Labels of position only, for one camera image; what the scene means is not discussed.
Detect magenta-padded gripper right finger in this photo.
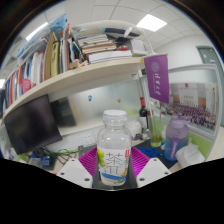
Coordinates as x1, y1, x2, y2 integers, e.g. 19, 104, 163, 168
128, 146, 173, 189

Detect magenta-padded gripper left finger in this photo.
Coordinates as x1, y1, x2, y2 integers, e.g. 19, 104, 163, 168
55, 146, 101, 190

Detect clear plastic drink bottle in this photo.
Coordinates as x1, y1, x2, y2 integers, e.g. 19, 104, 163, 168
96, 109, 133, 187

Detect purple translucent water jug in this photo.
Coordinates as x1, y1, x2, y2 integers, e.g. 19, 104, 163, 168
163, 114, 190, 162

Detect dark blue mouse pad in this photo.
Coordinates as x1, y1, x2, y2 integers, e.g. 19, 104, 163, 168
133, 139, 178, 169

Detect small blue electronic device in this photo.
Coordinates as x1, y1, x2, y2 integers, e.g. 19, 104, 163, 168
40, 154, 56, 168

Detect glass with yellow liquid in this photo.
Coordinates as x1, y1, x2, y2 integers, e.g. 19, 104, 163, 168
149, 111, 163, 148

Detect crumpled white tissue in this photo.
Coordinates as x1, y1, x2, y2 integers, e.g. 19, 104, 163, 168
174, 139, 206, 169

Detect white ceramic jar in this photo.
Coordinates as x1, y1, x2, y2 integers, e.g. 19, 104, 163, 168
126, 119, 144, 139

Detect dark wine bottle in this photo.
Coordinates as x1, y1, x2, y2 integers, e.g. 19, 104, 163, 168
138, 96, 149, 129

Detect black computer monitor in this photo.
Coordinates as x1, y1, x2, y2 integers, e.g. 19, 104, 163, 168
3, 94, 63, 155

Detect group photo poster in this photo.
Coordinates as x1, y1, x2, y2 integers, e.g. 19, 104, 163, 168
166, 82, 218, 132

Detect purple pennant flag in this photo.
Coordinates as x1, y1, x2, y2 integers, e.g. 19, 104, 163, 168
143, 54, 171, 105

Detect shelf unit with books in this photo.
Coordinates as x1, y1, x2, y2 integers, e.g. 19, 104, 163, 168
0, 13, 158, 124

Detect blue coiled cable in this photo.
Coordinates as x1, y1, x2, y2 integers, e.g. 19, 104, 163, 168
143, 147, 164, 159

